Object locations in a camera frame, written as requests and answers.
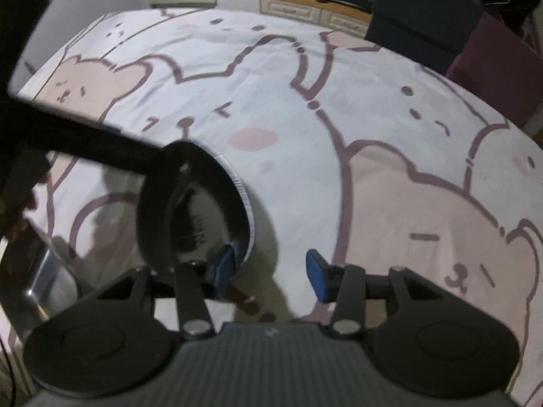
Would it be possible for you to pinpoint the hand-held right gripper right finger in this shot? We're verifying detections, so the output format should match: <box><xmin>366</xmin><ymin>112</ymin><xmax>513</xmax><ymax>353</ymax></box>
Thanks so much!
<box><xmin>305</xmin><ymin>249</ymin><xmax>429</xmax><ymax>341</ymax></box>

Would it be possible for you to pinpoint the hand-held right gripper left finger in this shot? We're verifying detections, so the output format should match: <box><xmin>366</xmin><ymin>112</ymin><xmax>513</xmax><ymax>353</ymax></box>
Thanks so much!
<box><xmin>95</xmin><ymin>246</ymin><xmax>237</xmax><ymax>341</ymax></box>

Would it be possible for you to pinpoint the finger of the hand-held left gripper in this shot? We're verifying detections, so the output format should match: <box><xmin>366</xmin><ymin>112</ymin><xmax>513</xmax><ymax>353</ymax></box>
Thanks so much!
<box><xmin>13</xmin><ymin>97</ymin><xmax>178</xmax><ymax>177</ymax></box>

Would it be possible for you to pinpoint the round steel bowl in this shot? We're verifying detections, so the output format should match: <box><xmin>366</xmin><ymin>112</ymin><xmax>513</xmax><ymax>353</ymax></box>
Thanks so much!
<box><xmin>136</xmin><ymin>140</ymin><xmax>258</xmax><ymax>277</ymax></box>

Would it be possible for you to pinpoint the shallow square steel tray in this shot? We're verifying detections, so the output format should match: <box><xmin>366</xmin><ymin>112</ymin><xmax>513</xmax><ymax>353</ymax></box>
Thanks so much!
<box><xmin>0</xmin><ymin>229</ymin><xmax>81</xmax><ymax>319</ymax></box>

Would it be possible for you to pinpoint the person's left hand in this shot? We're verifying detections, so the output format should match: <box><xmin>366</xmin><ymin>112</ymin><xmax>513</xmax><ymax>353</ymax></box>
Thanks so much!
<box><xmin>0</xmin><ymin>180</ymin><xmax>40</xmax><ymax>243</ymax></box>

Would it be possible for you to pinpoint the bear-print tablecloth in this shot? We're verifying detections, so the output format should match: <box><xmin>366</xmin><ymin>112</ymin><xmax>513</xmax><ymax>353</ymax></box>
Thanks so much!
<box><xmin>0</xmin><ymin>6</ymin><xmax>543</xmax><ymax>407</ymax></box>

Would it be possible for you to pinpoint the wooden bench with white drawers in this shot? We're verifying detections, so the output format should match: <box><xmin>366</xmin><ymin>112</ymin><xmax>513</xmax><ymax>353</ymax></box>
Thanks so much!
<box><xmin>260</xmin><ymin>0</ymin><xmax>374</xmax><ymax>39</ymax></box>

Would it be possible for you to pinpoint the maroon chair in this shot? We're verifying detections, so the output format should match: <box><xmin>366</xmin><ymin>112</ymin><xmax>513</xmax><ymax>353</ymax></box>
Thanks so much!
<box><xmin>445</xmin><ymin>13</ymin><xmax>543</xmax><ymax>136</ymax></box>

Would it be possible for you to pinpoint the dark blue chair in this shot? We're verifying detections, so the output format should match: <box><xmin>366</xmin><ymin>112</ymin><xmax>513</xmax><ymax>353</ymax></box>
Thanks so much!
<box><xmin>366</xmin><ymin>0</ymin><xmax>485</xmax><ymax>75</ymax></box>

